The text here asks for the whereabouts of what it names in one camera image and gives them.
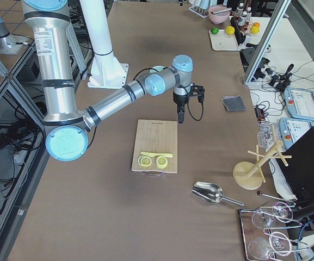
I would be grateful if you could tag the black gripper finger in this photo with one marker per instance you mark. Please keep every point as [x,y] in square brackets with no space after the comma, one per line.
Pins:
[182,117]
[179,117]

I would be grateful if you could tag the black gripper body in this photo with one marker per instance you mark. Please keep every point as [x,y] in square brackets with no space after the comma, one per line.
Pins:
[179,102]

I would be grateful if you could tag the light green bowl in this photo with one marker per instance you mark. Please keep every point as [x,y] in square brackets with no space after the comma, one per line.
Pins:
[156,68]

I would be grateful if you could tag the pink bowl with ice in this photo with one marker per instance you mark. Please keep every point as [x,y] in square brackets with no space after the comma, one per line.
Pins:
[218,18]

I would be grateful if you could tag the bamboo cutting board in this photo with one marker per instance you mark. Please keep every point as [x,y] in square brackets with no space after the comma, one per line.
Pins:
[156,136]

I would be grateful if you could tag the right lemon slice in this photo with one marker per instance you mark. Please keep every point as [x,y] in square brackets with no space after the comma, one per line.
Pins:
[161,162]

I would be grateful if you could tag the lemon slice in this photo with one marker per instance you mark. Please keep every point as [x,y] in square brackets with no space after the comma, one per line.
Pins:
[161,162]
[144,161]

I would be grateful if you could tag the dark grey cloth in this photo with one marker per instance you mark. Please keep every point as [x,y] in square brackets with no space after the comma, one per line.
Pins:
[233,103]

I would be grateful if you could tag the yellow toy knife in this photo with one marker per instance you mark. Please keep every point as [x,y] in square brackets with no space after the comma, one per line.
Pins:
[151,154]

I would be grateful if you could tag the left lemon slice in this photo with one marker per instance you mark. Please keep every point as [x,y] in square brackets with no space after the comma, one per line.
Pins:
[144,161]

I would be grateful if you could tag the white serving tray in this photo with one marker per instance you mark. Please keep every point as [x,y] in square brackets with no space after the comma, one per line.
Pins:
[223,42]

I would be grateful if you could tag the green lime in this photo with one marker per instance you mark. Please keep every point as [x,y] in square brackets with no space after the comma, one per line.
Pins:
[214,31]

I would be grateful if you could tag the metal scoop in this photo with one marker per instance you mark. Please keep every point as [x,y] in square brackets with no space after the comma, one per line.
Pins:
[212,193]

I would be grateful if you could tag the yellow lemon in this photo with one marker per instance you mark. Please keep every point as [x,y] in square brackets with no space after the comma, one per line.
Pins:
[230,30]

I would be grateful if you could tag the clear plastic bag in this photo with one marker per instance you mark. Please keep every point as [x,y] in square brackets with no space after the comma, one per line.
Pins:
[266,134]

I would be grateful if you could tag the wooden mug tree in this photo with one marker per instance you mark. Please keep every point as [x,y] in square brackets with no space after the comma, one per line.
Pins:
[249,175]

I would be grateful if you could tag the front teach pendant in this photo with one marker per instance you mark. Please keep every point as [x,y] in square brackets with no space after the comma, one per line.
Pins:
[300,103]

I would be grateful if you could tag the black computer monitor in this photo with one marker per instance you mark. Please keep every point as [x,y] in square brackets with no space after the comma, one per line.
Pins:
[299,173]

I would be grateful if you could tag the glass rack tray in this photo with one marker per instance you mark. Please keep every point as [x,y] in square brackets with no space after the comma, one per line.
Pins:
[264,232]

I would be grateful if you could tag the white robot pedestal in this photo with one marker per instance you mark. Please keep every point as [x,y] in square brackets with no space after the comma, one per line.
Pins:
[106,71]

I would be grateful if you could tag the white wire cup rack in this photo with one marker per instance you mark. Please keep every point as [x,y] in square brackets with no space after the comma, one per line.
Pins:
[200,7]

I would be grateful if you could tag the copper wire bottle rack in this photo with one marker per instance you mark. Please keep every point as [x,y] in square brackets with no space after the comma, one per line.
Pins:
[241,19]

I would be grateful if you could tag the aluminium frame post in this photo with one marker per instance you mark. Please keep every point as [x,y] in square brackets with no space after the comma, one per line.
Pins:
[273,23]

